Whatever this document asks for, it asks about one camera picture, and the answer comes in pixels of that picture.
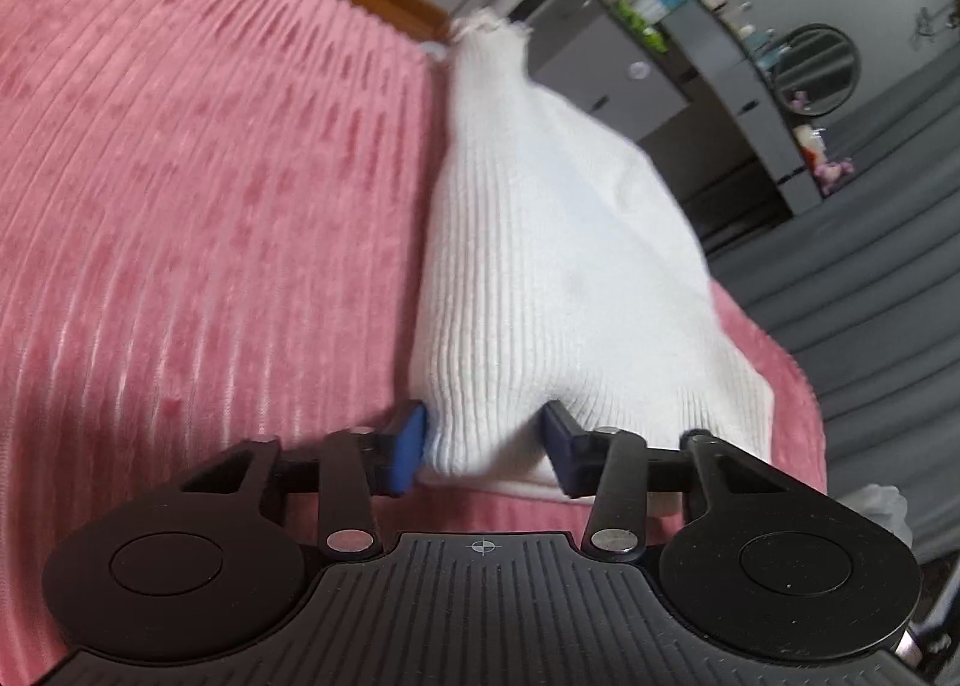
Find grey pleated curtain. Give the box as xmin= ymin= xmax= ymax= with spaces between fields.
xmin=703 ymin=47 xmax=960 ymax=568

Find pink ribbed blanket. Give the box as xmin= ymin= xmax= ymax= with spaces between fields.
xmin=0 ymin=0 xmax=830 ymax=686

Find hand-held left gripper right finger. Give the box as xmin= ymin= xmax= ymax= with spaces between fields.
xmin=541 ymin=399 xmax=782 ymax=561

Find small grey cabinet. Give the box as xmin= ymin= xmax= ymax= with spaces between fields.
xmin=528 ymin=0 xmax=692 ymax=142

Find pink plush toy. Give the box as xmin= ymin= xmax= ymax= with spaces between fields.
xmin=813 ymin=157 xmax=854 ymax=194

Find grey dressing desk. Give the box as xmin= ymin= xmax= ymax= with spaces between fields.
xmin=658 ymin=0 xmax=835 ymax=246

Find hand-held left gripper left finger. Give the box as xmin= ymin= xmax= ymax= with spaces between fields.
xmin=180 ymin=399 xmax=431 ymax=558

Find white ribbed knit garment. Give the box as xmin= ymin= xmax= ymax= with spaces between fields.
xmin=408 ymin=10 xmax=776 ymax=504

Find round black-framed mirror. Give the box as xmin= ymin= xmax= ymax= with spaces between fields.
xmin=768 ymin=22 xmax=863 ymax=119

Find blue and white box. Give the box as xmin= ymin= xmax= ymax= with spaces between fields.
xmin=633 ymin=0 xmax=688 ymax=25

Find white crumpled bag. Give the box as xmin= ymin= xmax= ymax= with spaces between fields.
xmin=844 ymin=482 xmax=914 ymax=547

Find green packet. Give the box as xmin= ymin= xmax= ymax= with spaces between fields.
xmin=613 ymin=7 xmax=670 ymax=55

